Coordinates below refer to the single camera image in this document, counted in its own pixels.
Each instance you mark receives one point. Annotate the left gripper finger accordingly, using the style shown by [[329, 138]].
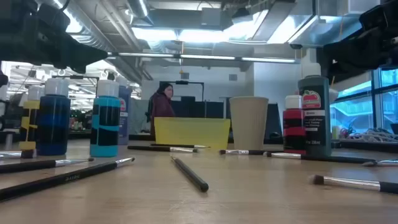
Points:
[[81, 54]]

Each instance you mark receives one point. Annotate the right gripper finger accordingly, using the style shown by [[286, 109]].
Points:
[[348, 51]]

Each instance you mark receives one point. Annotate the small light blue paint bottle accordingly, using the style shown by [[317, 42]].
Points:
[[105, 102]]

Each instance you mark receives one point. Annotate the large purple paint bottle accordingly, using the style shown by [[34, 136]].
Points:
[[126, 105]]

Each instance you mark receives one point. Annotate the small dark blue paint bottle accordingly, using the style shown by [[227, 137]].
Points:
[[53, 124]]

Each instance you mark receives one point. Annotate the small red paint bottle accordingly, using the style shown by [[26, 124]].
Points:
[[293, 118]]

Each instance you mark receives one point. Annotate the large dark green paint bottle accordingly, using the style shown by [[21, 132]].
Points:
[[320, 137]]

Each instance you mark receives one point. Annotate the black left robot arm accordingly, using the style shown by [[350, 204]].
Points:
[[15, 6]]

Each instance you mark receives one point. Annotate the small yellow black-labelled paint bottle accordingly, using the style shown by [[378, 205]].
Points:
[[27, 105]]

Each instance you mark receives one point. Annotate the black framed window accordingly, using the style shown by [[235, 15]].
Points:
[[354, 112]]

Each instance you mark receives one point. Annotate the pale yellow small container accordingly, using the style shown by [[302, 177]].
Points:
[[335, 133]]

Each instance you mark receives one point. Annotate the grey cloth cover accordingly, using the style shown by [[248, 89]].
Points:
[[140, 116]]

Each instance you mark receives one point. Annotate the person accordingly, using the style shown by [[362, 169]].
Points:
[[161, 107]]

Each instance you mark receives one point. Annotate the black trapezoid screen back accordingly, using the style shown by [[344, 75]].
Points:
[[274, 121]]

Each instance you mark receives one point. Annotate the ribbed beige paper cup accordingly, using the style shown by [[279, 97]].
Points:
[[248, 124]]

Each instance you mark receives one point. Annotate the long suspended light bar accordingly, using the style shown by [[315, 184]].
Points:
[[205, 57]]

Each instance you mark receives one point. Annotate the black partition panel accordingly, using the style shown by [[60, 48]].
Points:
[[199, 109]]

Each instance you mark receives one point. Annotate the yellow translucent plastic bin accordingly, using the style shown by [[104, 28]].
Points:
[[192, 132]]

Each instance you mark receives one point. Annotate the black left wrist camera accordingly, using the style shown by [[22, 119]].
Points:
[[54, 17]]

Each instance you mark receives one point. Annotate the silver rectangular ceiling duct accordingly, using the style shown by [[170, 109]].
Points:
[[311, 31]]

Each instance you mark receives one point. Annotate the black dome ceiling camera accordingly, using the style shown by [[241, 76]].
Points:
[[295, 46]]

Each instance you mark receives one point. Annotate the silver round ceiling duct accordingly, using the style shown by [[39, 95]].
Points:
[[138, 7]]

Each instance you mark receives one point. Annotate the black aluminium table frame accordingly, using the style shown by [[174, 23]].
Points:
[[367, 146]]

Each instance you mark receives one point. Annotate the grey square wall vent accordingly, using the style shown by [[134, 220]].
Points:
[[232, 77], [184, 75]]

